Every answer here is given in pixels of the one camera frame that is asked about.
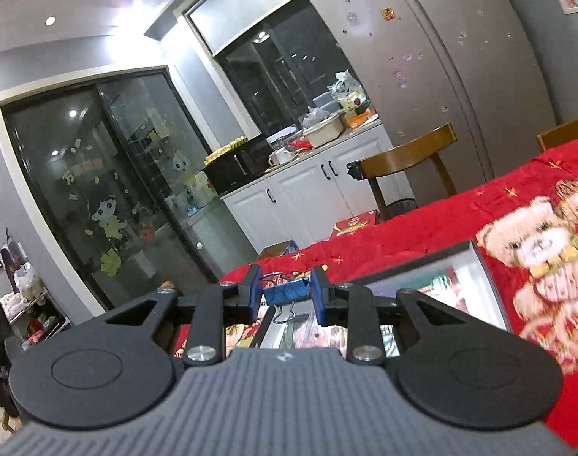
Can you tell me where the glass sliding door with stickers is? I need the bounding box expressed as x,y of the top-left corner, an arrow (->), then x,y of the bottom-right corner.
0,66 -> 223,317

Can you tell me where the white kitchen cabinet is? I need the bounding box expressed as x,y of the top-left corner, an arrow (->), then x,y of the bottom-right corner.
221,121 -> 418,255

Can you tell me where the clear plastic container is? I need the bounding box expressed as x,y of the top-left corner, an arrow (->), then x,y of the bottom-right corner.
266,126 -> 305,150

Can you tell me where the white green snack bag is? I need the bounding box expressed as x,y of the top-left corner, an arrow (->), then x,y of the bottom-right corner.
328,70 -> 370,117

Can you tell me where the white plastic basin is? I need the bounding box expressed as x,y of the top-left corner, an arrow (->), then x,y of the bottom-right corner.
302,114 -> 345,148

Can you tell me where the blue binder clip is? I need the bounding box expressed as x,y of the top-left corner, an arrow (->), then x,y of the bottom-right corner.
263,278 -> 314,325

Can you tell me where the grey refrigerator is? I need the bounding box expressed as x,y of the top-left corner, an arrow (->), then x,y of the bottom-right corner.
293,0 -> 558,195

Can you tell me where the grey plastic bag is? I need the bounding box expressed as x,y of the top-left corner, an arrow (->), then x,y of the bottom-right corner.
301,107 -> 330,129

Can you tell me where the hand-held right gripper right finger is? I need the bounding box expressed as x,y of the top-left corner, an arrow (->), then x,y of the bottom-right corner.
310,265 -> 466,367

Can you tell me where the red printed blanket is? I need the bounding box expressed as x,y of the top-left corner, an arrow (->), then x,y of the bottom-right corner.
175,139 -> 578,448

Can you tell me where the black shallow box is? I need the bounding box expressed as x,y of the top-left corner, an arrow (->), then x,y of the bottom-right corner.
172,240 -> 515,362

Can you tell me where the black trash bin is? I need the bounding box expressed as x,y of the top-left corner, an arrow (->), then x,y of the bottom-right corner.
386,198 -> 418,222

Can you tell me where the metal storage rack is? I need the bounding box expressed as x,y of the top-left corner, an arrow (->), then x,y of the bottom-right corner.
0,290 -> 72,348

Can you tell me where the orange container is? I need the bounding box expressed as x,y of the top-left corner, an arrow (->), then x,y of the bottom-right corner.
346,111 -> 380,129

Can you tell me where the dark glass window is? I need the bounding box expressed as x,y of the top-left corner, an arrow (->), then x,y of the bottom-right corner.
187,0 -> 366,138

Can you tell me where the black microwave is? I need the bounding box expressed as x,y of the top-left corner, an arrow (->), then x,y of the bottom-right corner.
203,140 -> 271,194

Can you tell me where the brown cardboard box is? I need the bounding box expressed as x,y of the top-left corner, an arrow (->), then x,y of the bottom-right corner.
258,240 -> 299,260

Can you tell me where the red cardboard box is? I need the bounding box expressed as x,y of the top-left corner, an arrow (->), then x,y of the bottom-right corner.
329,209 -> 379,239

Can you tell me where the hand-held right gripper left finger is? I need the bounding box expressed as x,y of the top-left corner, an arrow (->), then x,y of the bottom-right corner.
103,263 -> 264,367

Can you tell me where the wooden chair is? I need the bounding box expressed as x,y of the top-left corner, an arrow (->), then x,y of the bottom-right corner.
536,113 -> 578,153
348,122 -> 458,222

